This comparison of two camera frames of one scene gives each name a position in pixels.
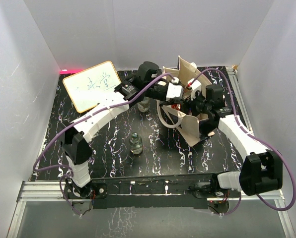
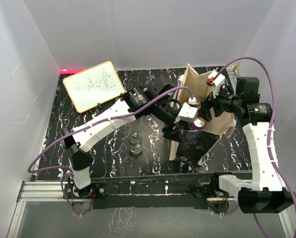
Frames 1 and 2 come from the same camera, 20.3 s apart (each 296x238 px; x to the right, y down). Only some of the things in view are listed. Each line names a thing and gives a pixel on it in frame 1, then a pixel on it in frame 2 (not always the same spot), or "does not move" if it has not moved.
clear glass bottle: [136, 144] does not move
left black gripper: [164, 99] to [170, 132]
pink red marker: [69, 72] does not move
